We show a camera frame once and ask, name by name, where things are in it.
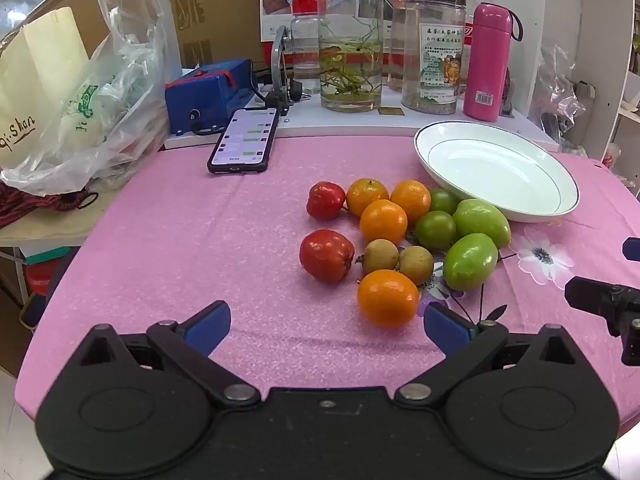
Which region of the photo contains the small round green jujube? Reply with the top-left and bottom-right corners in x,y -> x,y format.
414,210 -> 457,252
429,188 -> 461,216

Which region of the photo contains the white board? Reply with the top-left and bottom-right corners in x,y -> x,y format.
164,60 -> 562,152

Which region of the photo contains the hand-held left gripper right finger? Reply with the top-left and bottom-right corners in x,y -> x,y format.
394,302 -> 582,409

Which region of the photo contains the white shelf unit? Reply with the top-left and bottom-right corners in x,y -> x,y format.
545,0 -> 640,181

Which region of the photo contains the grey metal stand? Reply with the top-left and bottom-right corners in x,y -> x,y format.
265,25 -> 303,116

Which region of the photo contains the pink tablecloth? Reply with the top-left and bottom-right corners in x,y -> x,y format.
15,132 -> 640,456

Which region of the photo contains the tall glass vase with plants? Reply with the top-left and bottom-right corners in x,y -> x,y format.
316,0 -> 385,113

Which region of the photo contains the cream paper bag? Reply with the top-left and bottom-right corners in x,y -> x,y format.
0,7 -> 96,171

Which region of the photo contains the clear bottle with red cap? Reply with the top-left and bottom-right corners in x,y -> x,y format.
290,0 -> 323,96

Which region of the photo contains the pink thermos bottle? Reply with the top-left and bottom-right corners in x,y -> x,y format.
462,2 -> 523,122

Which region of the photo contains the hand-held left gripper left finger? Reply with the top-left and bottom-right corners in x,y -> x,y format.
75,301 -> 262,409

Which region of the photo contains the cardboard box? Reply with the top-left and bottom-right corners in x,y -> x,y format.
20,0 -> 266,68

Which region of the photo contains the large orange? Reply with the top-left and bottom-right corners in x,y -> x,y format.
356,269 -> 420,329

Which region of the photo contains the black power cable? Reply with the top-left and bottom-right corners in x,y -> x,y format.
248,62 -> 281,107

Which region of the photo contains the clear plastic bag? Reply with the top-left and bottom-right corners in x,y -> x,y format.
0,0 -> 183,197

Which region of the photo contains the red wax apple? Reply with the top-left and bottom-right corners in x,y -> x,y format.
306,181 -> 347,221
299,229 -> 355,282

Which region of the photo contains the small orange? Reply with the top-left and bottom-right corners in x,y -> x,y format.
390,180 -> 432,223
359,199 -> 409,246
346,178 -> 390,217

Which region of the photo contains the black smartphone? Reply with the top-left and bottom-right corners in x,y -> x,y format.
207,106 -> 281,175

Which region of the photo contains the clear plastic jar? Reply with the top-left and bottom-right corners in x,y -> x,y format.
387,0 -> 408,92

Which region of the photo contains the beige side table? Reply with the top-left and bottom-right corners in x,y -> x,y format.
0,175 -> 121,250

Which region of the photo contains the blue electric device box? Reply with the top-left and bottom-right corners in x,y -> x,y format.
165,58 -> 253,136

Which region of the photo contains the white ceramic plate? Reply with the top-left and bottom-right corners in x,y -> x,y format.
414,121 -> 581,223

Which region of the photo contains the red and black cord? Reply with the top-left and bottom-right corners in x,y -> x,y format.
0,182 -> 99,228

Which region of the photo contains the large green jujube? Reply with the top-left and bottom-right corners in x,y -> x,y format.
452,199 -> 513,249
442,233 -> 499,291

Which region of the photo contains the crumpled clear plastic wrap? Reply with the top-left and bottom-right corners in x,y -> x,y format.
537,42 -> 587,133

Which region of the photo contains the brown kiwi fruit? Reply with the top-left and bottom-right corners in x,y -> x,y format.
398,245 -> 434,286
356,239 -> 400,272

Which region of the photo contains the clear jar with black lid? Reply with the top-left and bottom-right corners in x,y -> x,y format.
401,0 -> 467,115

